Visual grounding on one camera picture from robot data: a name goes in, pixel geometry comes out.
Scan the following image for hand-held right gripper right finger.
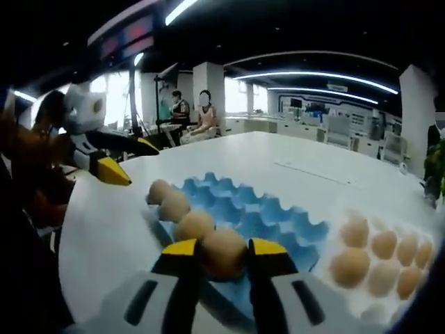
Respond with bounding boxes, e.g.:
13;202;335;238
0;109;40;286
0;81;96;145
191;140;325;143
244;237;387;334

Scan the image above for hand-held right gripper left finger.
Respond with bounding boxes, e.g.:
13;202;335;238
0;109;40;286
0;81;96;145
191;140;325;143
65;238;203;334

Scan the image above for single brown egg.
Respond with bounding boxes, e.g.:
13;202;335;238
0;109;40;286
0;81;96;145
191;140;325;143
175;210;216;243
148;179;175;205
202;228;248;279
159;190;191;223

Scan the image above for group of brown eggs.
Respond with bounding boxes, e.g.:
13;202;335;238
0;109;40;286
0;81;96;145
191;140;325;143
328;208;434;302

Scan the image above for blue egg tray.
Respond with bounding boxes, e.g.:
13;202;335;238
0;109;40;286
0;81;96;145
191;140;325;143
144;170;330;324

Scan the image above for white egg tray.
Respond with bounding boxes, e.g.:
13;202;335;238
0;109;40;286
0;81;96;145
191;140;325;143
323;205;439;334

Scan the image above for black screen pole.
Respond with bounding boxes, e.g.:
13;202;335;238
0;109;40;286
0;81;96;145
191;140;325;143
130;62;143;136

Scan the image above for hanging display screen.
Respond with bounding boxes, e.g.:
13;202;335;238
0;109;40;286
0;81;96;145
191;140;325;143
86;13;157;65

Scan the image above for person's dark torso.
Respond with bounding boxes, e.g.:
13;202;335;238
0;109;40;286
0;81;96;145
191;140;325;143
0;152;76;334

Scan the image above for straight ceiling light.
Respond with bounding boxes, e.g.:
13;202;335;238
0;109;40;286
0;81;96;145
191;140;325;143
165;0;199;27

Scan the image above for white low cabinets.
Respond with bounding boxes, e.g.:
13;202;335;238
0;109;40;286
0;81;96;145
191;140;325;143
225;116;327;135

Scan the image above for white office chair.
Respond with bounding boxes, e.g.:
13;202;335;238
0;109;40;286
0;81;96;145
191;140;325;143
380;134;407;164
326;116;352;147

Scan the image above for long curved ceiling light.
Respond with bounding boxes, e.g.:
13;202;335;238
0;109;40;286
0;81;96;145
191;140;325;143
232;71;399;95
266;86;380;105

